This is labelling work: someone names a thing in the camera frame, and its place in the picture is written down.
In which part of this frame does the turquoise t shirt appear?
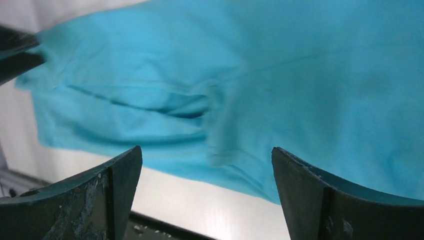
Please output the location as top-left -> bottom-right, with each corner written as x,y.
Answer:
16,0 -> 424,204

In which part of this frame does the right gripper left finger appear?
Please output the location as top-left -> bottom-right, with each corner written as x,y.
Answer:
0,146 -> 143,240

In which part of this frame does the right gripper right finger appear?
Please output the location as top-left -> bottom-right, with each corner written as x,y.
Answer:
271,147 -> 424,240

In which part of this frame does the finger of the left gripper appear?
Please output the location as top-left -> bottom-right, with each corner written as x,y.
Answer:
0,25 -> 40,60
0,52 -> 45,85

